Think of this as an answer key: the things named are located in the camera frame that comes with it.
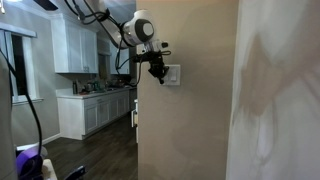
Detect thick black hanging cable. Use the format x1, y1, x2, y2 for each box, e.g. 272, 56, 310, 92
0, 48, 43, 154

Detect beige padded object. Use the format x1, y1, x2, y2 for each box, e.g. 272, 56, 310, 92
41, 158, 58, 180

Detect green kitchen container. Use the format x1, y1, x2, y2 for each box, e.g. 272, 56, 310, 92
93, 80, 102, 93

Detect white framed window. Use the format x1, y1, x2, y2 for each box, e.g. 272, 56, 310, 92
0, 21, 45, 106

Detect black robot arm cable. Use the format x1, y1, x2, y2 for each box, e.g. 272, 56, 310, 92
63, 0, 145, 88

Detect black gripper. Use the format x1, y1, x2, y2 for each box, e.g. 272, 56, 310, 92
147, 59, 170, 86

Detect white kitchen cabinets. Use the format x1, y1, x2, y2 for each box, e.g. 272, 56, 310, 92
50, 13, 132, 76
56, 86, 138, 141

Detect white upper kitchen cabinets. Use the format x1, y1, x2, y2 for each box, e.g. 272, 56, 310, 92
50, 13, 132, 76

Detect white double switch wall plate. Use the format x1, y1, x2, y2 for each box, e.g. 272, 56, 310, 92
161, 64, 181, 87

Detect white lower kitchen cabinets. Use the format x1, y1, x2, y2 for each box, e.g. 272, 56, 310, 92
56, 86, 138, 141

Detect purple round object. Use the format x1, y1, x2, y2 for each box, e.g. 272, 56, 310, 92
15, 147, 45, 180

